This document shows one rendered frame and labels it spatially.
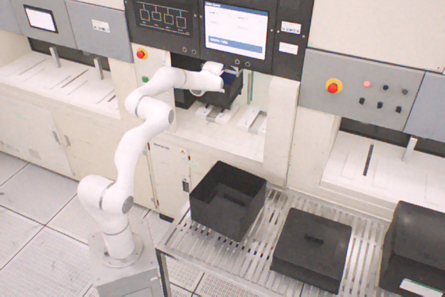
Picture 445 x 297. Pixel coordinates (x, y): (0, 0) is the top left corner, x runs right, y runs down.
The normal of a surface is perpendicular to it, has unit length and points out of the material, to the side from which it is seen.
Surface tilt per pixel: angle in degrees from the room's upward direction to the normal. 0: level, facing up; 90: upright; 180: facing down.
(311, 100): 90
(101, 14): 90
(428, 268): 90
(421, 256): 0
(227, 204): 0
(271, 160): 90
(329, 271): 0
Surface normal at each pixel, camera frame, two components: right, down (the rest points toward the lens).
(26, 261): 0.00, -0.77
